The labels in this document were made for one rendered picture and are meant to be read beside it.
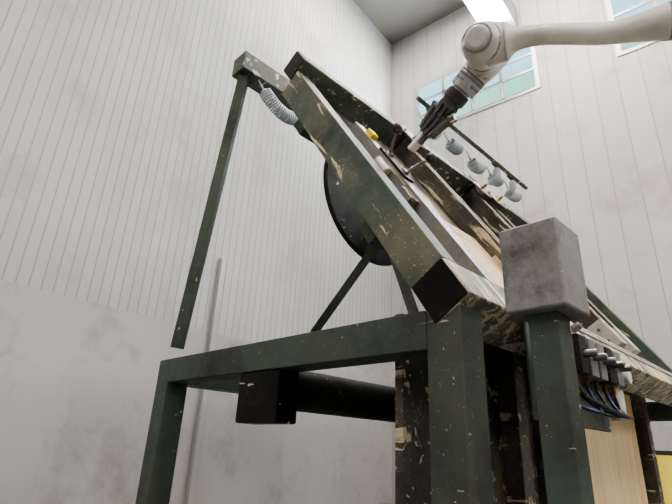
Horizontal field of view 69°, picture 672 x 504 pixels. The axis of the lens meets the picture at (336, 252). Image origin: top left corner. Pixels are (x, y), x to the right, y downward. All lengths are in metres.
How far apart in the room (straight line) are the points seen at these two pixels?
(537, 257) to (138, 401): 3.04
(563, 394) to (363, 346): 0.48
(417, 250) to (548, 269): 0.32
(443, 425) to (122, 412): 2.78
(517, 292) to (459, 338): 0.16
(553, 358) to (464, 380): 0.18
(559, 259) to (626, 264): 4.23
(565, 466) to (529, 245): 0.40
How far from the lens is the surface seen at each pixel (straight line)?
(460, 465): 1.05
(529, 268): 1.03
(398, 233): 1.25
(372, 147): 1.85
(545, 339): 1.02
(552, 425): 1.00
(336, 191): 2.61
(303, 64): 2.00
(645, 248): 5.26
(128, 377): 3.62
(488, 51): 1.46
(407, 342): 1.15
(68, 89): 3.97
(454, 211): 1.97
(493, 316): 1.20
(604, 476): 2.41
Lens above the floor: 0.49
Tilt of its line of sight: 22 degrees up
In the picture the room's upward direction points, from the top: 3 degrees clockwise
